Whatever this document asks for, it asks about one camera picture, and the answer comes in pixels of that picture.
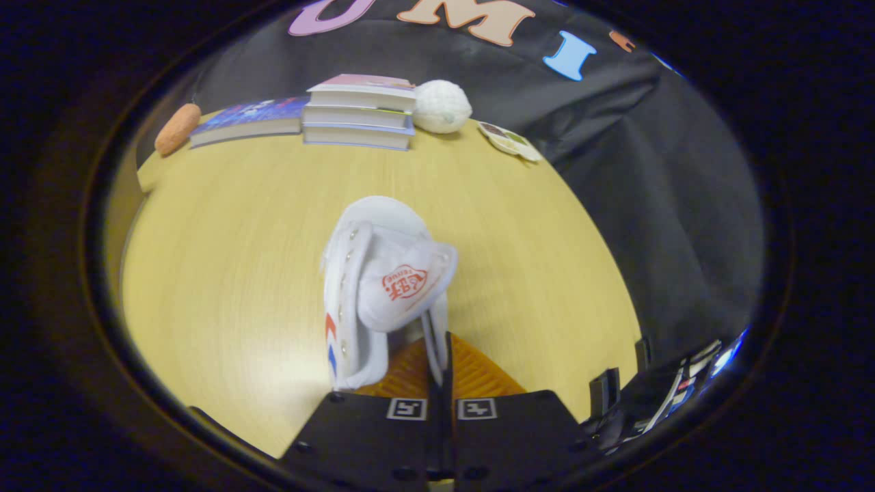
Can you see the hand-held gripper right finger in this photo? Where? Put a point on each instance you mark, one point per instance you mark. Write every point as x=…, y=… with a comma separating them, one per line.
x=519, y=437

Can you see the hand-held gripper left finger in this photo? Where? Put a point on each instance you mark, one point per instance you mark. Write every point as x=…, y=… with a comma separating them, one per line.
x=362, y=437

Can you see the white shoe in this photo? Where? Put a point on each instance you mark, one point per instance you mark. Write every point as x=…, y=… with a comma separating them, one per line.
x=389, y=273

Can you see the dark cluttered equipment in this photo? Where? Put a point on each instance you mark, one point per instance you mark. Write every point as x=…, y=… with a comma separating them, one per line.
x=636, y=403

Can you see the black backdrop cloth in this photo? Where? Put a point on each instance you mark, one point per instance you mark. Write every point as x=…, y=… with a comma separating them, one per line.
x=649, y=171

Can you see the small white palette tray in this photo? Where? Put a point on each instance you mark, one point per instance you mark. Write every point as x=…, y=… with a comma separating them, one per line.
x=509, y=140

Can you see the pale blue thin book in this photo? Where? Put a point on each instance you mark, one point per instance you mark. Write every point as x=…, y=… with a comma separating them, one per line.
x=355, y=135

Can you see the white thin book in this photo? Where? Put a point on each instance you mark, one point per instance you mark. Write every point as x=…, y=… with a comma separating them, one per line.
x=355, y=116

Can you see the white plush ball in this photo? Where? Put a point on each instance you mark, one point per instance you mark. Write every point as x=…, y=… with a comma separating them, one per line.
x=443, y=106

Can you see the blue cover book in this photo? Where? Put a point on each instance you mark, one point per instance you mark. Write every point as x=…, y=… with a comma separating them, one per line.
x=246, y=116

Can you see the pink cover book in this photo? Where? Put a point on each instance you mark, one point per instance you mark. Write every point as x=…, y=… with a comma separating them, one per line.
x=362, y=92

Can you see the orange plush toy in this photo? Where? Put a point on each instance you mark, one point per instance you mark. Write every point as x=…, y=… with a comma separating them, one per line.
x=176, y=130

